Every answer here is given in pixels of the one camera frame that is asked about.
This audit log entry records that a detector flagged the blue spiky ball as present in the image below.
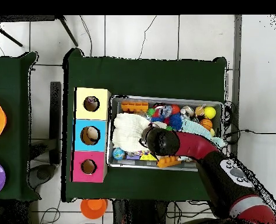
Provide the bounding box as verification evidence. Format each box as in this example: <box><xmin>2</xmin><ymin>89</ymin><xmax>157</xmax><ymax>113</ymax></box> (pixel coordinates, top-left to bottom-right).
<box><xmin>169</xmin><ymin>113</ymin><xmax>183</xmax><ymax>131</ymax></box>

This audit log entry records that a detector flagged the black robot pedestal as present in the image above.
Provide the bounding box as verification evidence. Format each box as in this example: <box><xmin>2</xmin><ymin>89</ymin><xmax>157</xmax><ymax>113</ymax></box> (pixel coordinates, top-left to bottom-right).
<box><xmin>111</xmin><ymin>199</ymin><xmax>170</xmax><ymax>224</ymax></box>

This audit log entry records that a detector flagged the orange cup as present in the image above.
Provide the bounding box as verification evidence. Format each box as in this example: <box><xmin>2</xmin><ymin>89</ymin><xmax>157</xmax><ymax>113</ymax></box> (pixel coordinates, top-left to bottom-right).
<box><xmin>80</xmin><ymin>198</ymin><xmax>109</xmax><ymax>220</ymax></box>

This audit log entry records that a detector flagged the black tripod stand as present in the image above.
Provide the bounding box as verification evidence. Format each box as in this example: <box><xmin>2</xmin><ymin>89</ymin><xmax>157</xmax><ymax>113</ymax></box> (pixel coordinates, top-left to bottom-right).
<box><xmin>0</xmin><ymin>15</ymin><xmax>79</xmax><ymax>47</ymax></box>

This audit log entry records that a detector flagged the light blue waffle cloth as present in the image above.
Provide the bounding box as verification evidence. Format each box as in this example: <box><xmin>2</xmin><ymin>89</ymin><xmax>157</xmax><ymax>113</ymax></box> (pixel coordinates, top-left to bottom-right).
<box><xmin>180</xmin><ymin>118</ymin><xmax>226</xmax><ymax>149</ymax></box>

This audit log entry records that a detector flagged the wire mesh bin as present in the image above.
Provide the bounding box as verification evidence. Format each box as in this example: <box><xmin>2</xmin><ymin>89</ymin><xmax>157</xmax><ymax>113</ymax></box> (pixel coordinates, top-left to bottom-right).
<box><xmin>107</xmin><ymin>94</ymin><xmax>223</xmax><ymax>173</ymax></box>

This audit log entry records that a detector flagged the black upright panel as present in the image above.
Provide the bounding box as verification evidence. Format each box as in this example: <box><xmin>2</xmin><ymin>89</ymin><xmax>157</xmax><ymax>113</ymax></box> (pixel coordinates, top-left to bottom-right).
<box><xmin>50</xmin><ymin>81</ymin><xmax>62</xmax><ymax>165</ymax></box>

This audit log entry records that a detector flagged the orange flat building brick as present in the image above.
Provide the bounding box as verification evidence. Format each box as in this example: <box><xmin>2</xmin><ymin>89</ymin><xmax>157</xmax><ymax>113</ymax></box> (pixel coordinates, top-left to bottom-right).
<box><xmin>120</xmin><ymin>100</ymin><xmax>149</xmax><ymax>113</ymax></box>

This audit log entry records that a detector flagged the yellow ball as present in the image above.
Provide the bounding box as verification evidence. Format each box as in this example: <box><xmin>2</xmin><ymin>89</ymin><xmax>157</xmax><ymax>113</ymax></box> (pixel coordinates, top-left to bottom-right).
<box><xmin>203</xmin><ymin>106</ymin><xmax>217</xmax><ymax>120</ymax></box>

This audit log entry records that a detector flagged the cream waffle cloth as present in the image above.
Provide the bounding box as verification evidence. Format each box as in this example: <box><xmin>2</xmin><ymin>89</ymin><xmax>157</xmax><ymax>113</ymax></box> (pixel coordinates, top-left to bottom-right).
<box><xmin>111</xmin><ymin>112</ymin><xmax>152</xmax><ymax>152</ymax></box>

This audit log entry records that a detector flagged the wooden box with three holes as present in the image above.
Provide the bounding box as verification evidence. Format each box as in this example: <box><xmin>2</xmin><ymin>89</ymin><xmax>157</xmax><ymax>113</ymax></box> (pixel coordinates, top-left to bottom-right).
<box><xmin>71</xmin><ymin>87</ymin><xmax>111</xmax><ymax>183</ymax></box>

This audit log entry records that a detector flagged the blue globe ball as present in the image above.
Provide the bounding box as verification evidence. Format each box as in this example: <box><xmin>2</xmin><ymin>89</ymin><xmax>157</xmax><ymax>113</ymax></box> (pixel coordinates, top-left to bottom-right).
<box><xmin>112</xmin><ymin>147</ymin><xmax>127</xmax><ymax>161</ymax></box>

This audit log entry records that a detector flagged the grey rounded floor base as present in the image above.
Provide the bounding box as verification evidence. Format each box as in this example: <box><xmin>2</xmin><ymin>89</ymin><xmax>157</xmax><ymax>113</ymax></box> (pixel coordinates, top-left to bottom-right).
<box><xmin>27</xmin><ymin>163</ymin><xmax>57</xmax><ymax>190</ymax></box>

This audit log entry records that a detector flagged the crushed silver can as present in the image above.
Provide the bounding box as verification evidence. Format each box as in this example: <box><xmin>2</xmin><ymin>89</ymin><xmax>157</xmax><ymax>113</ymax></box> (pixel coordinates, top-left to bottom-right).
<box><xmin>180</xmin><ymin>105</ymin><xmax>195</xmax><ymax>120</ymax></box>

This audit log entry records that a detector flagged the dark green tablecloth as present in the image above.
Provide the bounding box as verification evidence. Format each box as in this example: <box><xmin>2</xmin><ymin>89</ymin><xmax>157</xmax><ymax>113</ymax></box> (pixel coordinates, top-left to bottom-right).
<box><xmin>61</xmin><ymin>47</ymin><xmax>228</xmax><ymax>203</ymax></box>
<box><xmin>0</xmin><ymin>51</ymin><xmax>42</xmax><ymax>202</ymax></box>

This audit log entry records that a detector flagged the black power cable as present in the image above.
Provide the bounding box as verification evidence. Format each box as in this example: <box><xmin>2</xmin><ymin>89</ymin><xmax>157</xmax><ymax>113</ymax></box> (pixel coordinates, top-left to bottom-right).
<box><xmin>223</xmin><ymin>129</ymin><xmax>276</xmax><ymax>144</ymax></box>

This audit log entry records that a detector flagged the orange toy basketball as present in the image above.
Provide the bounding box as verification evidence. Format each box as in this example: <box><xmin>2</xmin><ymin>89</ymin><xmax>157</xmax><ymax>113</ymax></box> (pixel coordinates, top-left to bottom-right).
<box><xmin>200</xmin><ymin>118</ymin><xmax>213</xmax><ymax>131</ymax></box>

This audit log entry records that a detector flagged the orange studded building block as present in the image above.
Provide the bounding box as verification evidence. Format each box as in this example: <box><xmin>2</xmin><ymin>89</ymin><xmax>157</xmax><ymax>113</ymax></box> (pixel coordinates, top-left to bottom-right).
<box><xmin>156</xmin><ymin>155</ymin><xmax>182</xmax><ymax>169</ymax></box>

